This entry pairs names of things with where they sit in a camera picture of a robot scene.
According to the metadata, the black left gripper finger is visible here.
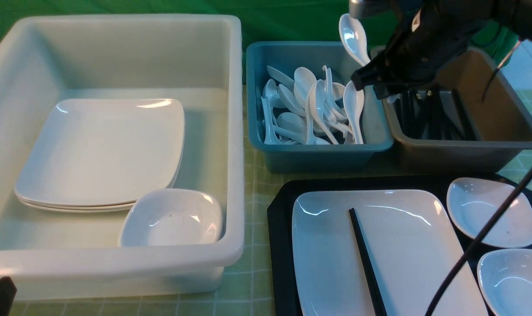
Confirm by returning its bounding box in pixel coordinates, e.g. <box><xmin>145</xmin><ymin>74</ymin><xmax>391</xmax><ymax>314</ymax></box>
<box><xmin>0</xmin><ymin>276</ymin><xmax>17</xmax><ymax>316</ymax></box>

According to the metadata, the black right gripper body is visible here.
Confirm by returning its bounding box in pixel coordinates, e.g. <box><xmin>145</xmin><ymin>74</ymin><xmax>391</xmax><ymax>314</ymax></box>
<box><xmin>351</xmin><ymin>0</ymin><xmax>494</xmax><ymax>99</ymax></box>

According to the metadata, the white soup spoon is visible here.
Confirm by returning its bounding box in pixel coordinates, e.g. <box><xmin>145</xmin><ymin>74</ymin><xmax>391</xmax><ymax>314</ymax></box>
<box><xmin>339</xmin><ymin>14</ymin><xmax>371</xmax><ymax>67</ymax></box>

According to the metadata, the white bowl tray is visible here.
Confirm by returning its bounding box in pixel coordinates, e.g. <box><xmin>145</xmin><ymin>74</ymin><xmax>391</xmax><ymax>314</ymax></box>
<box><xmin>446</xmin><ymin>177</ymin><xmax>532</xmax><ymax>248</ymax></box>
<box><xmin>477</xmin><ymin>248</ymin><xmax>532</xmax><ymax>316</ymax></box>

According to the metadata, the white rectangular rice plate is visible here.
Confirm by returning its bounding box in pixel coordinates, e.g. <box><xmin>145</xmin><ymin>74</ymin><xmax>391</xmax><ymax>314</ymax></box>
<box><xmin>292</xmin><ymin>190</ymin><xmax>463</xmax><ymax>316</ymax></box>

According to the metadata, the black chopstick pair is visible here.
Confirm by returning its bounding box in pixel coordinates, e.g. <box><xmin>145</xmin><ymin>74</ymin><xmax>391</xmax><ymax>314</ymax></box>
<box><xmin>348</xmin><ymin>208</ymin><xmax>388</xmax><ymax>316</ymax></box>

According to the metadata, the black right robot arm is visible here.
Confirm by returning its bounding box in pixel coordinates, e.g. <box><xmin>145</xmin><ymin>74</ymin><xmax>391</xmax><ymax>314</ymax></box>
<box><xmin>351</xmin><ymin>0</ymin><xmax>532</xmax><ymax>99</ymax></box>

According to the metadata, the lower white square plate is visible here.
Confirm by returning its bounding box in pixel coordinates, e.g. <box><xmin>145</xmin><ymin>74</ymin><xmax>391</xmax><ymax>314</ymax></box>
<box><xmin>17</xmin><ymin>132</ymin><xmax>185</xmax><ymax>213</ymax></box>

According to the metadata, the white square plate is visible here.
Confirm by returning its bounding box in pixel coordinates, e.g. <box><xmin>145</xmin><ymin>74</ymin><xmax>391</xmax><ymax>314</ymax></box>
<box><xmin>17</xmin><ymin>132</ymin><xmax>185</xmax><ymax>213</ymax></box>
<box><xmin>14</xmin><ymin>99</ymin><xmax>186</xmax><ymax>207</ymax></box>

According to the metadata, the top white square plate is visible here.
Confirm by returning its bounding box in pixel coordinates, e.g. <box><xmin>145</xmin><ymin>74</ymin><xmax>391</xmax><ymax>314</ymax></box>
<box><xmin>14</xmin><ymin>99</ymin><xmax>186</xmax><ymax>207</ymax></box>

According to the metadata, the black chopsticks bundle in bin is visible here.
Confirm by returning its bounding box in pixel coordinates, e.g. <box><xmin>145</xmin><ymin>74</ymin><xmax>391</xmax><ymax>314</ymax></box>
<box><xmin>392</xmin><ymin>85</ymin><xmax>479</xmax><ymax>141</ymax></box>

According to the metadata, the white spoon rightmost in bin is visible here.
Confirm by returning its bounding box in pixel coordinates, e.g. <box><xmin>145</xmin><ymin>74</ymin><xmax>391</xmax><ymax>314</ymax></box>
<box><xmin>343</xmin><ymin>81</ymin><xmax>365</xmax><ymax>144</ymax></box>

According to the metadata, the white spoon in bin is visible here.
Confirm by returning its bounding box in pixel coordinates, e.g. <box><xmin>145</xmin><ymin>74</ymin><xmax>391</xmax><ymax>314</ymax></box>
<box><xmin>307</xmin><ymin>80</ymin><xmax>339</xmax><ymax>145</ymax></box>
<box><xmin>261</xmin><ymin>97</ymin><xmax>282</xmax><ymax>145</ymax></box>
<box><xmin>343</xmin><ymin>81</ymin><xmax>365</xmax><ymax>144</ymax></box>

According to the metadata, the brown plastic bin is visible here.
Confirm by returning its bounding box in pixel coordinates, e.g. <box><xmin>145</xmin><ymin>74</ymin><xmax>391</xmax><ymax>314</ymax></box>
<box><xmin>382</xmin><ymin>48</ymin><xmax>532</xmax><ymax>174</ymax></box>

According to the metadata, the white spoon centre in bin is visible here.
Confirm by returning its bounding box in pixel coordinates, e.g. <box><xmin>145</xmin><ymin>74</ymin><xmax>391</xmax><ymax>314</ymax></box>
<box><xmin>307</xmin><ymin>80</ymin><xmax>339</xmax><ymax>145</ymax></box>

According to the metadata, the green backdrop cloth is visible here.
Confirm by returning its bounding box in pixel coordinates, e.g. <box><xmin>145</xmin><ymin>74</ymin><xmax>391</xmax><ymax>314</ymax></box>
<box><xmin>0</xmin><ymin>0</ymin><xmax>532</xmax><ymax>68</ymax></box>

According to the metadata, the white spoon left in bin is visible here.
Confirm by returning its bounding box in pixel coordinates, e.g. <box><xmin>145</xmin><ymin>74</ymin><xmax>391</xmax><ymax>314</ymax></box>
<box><xmin>261</xmin><ymin>97</ymin><xmax>282</xmax><ymax>145</ymax></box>

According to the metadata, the large white plastic tub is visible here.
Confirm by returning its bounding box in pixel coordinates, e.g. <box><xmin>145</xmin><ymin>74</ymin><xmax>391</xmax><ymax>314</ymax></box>
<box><xmin>0</xmin><ymin>14</ymin><xmax>245</xmax><ymax>301</ymax></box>

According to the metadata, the green checkered tablecloth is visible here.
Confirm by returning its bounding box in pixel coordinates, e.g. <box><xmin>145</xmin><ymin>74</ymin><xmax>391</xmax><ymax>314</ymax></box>
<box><xmin>0</xmin><ymin>88</ymin><xmax>532</xmax><ymax>316</ymax></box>

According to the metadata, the black serving tray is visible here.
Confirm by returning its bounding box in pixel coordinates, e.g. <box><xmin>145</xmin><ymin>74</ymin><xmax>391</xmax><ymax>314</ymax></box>
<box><xmin>267</xmin><ymin>172</ymin><xmax>532</xmax><ymax>316</ymax></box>

